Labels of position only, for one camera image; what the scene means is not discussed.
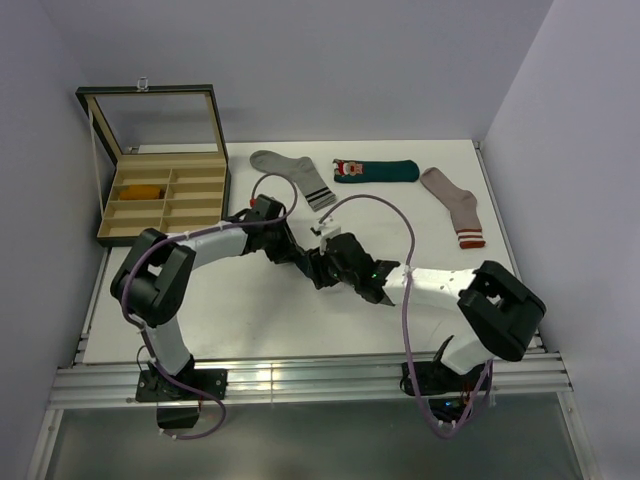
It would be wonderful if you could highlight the dark green reindeer sock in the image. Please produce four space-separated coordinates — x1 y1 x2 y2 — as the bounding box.
333 159 420 184

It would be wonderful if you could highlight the mustard yellow sock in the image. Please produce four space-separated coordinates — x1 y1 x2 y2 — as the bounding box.
118 185 163 201

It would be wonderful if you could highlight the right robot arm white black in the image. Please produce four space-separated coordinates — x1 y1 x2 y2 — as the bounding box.
312 227 546 390

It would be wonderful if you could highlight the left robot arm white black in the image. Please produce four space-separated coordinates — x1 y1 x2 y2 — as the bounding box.
110 195 304 399

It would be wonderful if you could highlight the grey striped sock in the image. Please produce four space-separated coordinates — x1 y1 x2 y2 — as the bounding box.
249 150 337 212

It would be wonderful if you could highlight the taupe sock red cuff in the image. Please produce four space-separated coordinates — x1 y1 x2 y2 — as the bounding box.
420 167 486 250

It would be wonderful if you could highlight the black compartment box beige lining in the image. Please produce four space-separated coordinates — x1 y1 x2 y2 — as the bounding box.
75 78 231 248

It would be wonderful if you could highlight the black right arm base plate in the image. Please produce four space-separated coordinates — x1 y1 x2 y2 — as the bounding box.
399 361 491 396

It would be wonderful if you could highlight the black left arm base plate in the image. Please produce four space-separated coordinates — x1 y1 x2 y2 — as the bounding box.
135 368 227 403

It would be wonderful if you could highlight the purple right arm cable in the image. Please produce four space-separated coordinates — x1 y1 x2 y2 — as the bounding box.
317 193 496 440

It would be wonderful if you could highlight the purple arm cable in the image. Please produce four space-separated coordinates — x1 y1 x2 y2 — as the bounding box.
122 173 301 441
317 193 496 440

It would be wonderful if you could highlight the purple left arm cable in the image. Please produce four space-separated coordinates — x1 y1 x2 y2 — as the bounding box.
122 173 301 441

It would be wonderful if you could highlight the aluminium rail frame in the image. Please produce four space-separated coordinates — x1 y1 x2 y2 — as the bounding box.
24 139 591 480

